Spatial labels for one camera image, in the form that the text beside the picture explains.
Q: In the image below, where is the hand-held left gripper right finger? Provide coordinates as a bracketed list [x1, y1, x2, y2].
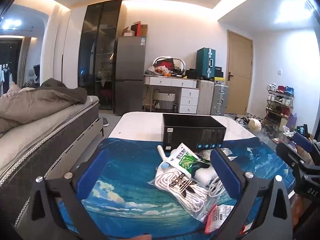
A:
[209, 147, 293, 240]

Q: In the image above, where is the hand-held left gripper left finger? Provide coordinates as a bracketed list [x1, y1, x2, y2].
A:
[29, 149, 110, 240]

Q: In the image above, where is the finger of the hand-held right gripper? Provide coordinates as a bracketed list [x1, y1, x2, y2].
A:
[276, 143, 309, 177]
[293, 132, 320, 164]

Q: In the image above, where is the large green white medicine packet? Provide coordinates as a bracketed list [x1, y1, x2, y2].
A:
[166, 142, 203, 173]

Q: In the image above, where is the bag of white shoelaces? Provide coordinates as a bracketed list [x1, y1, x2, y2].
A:
[147, 167, 220, 222]

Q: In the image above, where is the black cardboard box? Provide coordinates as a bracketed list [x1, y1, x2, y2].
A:
[162, 113, 227, 151]

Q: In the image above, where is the white blue soft toy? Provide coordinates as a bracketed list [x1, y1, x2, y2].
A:
[157, 144, 173, 172]

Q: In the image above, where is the tissue box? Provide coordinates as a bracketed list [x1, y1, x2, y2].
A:
[278, 127, 295, 143]

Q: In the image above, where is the purple paper bag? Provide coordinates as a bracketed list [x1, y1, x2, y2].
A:
[286, 113, 298, 131]

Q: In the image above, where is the blue sky printed mat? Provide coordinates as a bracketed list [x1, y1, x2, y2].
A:
[57, 137, 296, 238]

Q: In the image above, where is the red white packet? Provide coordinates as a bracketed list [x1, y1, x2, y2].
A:
[201, 203, 236, 233]

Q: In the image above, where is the shoe rack with shoes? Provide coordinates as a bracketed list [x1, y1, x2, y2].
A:
[264, 83, 295, 131]

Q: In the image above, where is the cream bag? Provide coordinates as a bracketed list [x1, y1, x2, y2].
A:
[248, 118, 262, 132]

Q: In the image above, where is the pile of shoes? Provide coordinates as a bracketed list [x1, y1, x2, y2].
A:
[233, 115, 266, 126]

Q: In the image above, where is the grey quilted mattress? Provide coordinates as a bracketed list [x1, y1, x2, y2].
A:
[0, 95, 101, 228]

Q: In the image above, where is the silver suitcase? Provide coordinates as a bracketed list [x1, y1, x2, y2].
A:
[210, 83, 229, 116]

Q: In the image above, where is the olive green blanket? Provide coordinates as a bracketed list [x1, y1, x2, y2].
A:
[41, 78, 88, 105]

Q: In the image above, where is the white desk with drawers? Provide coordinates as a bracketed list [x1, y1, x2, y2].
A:
[143, 76, 200, 114]

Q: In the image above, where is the beige duvet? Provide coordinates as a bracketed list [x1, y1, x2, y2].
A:
[0, 84, 88, 133]

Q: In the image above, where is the white wicker basket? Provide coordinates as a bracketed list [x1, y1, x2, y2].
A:
[152, 89, 176, 110]

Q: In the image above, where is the wooden door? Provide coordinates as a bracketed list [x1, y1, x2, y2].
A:
[224, 29, 253, 116]

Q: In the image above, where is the grey refrigerator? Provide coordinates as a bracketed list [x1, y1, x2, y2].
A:
[113, 36, 147, 116]

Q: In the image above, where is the teal suitcase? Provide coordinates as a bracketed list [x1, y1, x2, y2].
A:
[195, 47, 216, 79]

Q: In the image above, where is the dark glass cabinet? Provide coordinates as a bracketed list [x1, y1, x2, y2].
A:
[77, 0, 123, 111]

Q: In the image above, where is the plastic bag with fruit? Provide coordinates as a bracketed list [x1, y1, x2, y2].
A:
[148, 65, 171, 77]

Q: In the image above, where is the beige curtain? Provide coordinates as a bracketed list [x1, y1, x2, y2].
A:
[17, 37, 32, 88]

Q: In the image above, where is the red box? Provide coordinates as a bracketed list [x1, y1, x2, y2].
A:
[131, 22, 142, 37]

